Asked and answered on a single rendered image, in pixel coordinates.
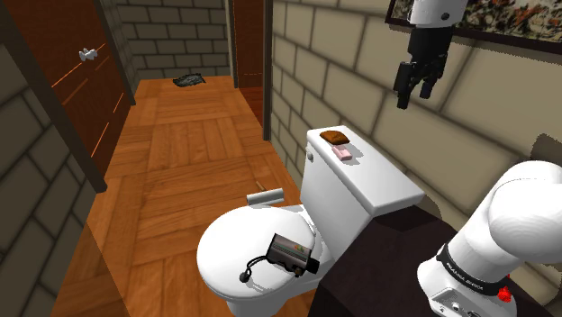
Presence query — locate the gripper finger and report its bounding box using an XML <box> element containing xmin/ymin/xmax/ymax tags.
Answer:
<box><xmin>419</xmin><ymin>68</ymin><xmax>444</xmax><ymax>100</ymax></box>
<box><xmin>393</xmin><ymin>60</ymin><xmax>419</xmax><ymax>111</ymax></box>

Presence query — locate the brown oval soap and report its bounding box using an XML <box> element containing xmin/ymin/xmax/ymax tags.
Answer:
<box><xmin>319</xmin><ymin>130</ymin><xmax>351</xmax><ymax>146</ymax></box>

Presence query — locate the pink soap bar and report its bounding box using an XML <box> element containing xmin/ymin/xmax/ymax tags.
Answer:
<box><xmin>331</xmin><ymin>145</ymin><xmax>354</xmax><ymax>162</ymax></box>

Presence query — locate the white toilet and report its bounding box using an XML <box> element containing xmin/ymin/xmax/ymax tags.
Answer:
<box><xmin>195</xmin><ymin>124</ymin><xmax>426</xmax><ymax>317</ymax></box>

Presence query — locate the plain brown wooden door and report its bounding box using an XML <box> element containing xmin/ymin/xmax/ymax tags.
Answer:
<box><xmin>231</xmin><ymin>0</ymin><xmax>266</xmax><ymax>90</ymax></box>

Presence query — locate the grey cylinder roll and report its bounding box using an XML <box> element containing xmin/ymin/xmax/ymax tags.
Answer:
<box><xmin>245</xmin><ymin>187</ymin><xmax>286</xmax><ymax>208</ymax></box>

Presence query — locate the dark robot stand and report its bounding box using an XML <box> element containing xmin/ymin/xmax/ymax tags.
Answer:
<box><xmin>307</xmin><ymin>204</ymin><xmax>555</xmax><ymax>317</ymax></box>

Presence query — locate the dark grey crumpled cloth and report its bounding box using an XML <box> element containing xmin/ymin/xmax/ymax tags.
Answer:
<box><xmin>172</xmin><ymin>72</ymin><xmax>207</xmax><ymax>88</ymax></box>

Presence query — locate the framed abstract wall picture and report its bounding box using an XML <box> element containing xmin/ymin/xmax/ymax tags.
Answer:
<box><xmin>384</xmin><ymin>0</ymin><xmax>562</xmax><ymax>57</ymax></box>

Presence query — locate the grey camera with black strap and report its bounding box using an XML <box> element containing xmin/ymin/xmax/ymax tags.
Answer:
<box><xmin>238</xmin><ymin>232</ymin><xmax>322</xmax><ymax>284</ymax></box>

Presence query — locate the brown wooden door white handle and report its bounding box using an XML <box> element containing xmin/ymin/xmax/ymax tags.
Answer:
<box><xmin>0</xmin><ymin>0</ymin><xmax>137</xmax><ymax>195</ymax></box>

